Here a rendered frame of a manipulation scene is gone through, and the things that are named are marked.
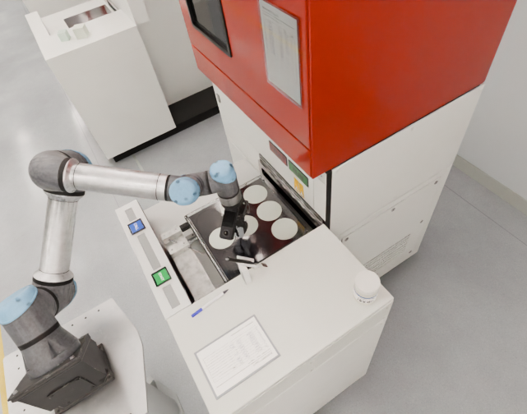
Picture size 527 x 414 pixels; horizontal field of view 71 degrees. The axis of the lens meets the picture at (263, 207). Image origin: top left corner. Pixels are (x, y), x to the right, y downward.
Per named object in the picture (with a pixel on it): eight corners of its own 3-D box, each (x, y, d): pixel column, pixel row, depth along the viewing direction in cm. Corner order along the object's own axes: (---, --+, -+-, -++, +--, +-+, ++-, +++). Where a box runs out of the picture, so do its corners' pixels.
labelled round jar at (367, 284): (365, 280, 115) (368, 265, 108) (381, 297, 111) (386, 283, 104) (348, 292, 114) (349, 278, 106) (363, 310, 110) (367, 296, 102)
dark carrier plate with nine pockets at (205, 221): (260, 178, 157) (260, 177, 157) (307, 232, 137) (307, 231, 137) (188, 218, 149) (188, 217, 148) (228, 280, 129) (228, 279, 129)
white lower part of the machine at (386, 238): (330, 180, 270) (334, 82, 206) (415, 259, 223) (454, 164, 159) (249, 227, 253) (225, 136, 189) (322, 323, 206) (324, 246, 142)
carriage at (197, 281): (181, 231, 150) (178, 227, 148) (221, 300, 129) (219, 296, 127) (163, 241, 148) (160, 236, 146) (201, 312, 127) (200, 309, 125)
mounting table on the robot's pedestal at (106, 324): (44, 495, 114) (17, 495, 104) (25, 367, 140) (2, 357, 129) (176, 409, 124) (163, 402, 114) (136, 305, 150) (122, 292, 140)
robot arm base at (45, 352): (19, 388, 101) (-2, 359, 100) (45, 358, 116) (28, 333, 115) (68, 361, 102) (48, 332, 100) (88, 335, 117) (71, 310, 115)
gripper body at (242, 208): (251, 210, 134) (246, 189, 124) (243, 229, 129) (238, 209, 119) (231, 207, 136) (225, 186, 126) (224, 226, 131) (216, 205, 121)
